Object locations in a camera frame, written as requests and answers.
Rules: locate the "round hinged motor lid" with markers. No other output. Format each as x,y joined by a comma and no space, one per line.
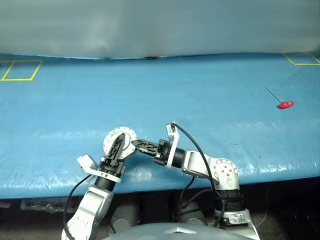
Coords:
110,140

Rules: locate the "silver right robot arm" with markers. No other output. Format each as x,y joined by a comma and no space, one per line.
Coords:
225,172

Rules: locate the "small dark object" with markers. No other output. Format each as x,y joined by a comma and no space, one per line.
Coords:
151,58

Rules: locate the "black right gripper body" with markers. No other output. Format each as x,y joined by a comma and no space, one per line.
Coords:
163,152

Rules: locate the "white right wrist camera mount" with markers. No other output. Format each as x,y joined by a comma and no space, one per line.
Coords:
173,145

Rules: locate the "dark grey rounded shape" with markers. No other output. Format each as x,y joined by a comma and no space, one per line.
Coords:
192,212
125,216

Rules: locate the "grey robot torso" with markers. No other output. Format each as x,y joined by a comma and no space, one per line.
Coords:
155,233

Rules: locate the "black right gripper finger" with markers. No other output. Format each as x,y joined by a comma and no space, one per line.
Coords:
135,143

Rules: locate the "blue plastic table cover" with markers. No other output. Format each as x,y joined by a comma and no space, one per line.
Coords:
75,100

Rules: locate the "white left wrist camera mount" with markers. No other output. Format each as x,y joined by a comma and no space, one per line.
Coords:
86,162

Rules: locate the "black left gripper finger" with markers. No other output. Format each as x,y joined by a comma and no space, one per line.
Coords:
121,138

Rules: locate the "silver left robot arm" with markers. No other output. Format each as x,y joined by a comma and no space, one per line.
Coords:
92,205

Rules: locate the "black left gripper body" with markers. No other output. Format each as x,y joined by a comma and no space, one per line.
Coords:
112,168

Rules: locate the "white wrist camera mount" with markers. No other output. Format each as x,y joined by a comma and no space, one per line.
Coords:
86,162
173,145

